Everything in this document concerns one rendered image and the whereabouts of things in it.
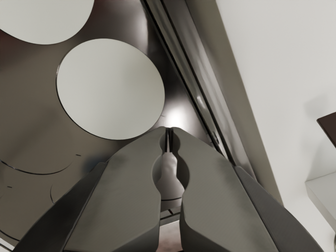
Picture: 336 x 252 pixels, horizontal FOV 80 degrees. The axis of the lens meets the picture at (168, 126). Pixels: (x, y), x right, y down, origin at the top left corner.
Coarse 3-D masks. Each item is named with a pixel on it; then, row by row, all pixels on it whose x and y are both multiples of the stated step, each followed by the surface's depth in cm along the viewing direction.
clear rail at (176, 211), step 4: (172, 208) 28; (176, 208) 27; (160, 212) 28; (164, 212) 28; (168, 212) 28; (172, 212) 28; (176, 212) 27; (160, 216) 28; (164, 216) 28; (168, 216) 28
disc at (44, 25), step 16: (0, 0) 15; (16, 0) 15; (32, 0) 15; (48, 0) 15; (64, 0) 15; (80, 0) 15; (0, 16) 16; (16, 16) 16; (32, 16) 16; (48, 16) 16; (64, 16) 16; (80, 16) 16; (16, 32) 16; (32, 32) 16; (48, 32) 16; (64, 32) 16
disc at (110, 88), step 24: (96, 48) 17; (120, 48) 17; (72, 72) 18; (96, 72) 18; (120, 72) 18; (144, 72) 18; (72, 96) 19; (96, 96) 19; (120, 96) 19; (144, 96) 19; (96, 120) 21; (120, 120) 21; (144, 120) 21
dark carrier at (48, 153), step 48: (96, 0) 15; (0, 48) 17; (48, 48) 17; (144, 48) 17; (0, 96) 19; (48, 96) 19; (0, 144) 22; (48, 144) 22; (96, 144) 22; (0, 192) 26; (48, 192) 26
